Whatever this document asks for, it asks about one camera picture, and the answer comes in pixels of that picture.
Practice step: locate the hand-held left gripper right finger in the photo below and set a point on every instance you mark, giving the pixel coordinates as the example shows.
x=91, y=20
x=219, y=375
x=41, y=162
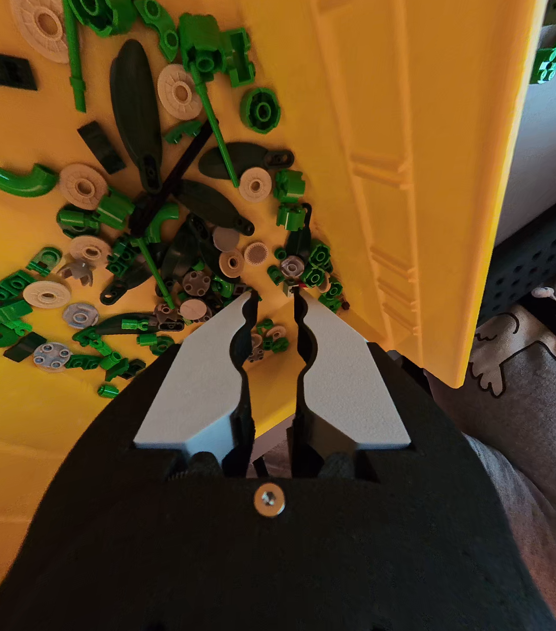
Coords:
x=351, y=394

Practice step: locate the pile of small building bricks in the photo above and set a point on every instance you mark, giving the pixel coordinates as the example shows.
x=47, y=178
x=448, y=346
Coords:
x=135, y=98

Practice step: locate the yellow plastic bin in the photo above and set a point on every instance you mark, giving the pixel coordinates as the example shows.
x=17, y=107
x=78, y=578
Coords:
x=406, y=98

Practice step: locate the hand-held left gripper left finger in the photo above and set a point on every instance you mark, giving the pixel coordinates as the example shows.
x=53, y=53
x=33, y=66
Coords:
x=194, y=394

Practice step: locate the black perforated tray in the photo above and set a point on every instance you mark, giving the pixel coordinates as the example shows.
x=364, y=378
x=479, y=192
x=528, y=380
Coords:
x=529, y=256

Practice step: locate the person's grey printed clothing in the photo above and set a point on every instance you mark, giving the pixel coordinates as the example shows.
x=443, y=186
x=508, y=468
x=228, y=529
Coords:
x=544, y=419

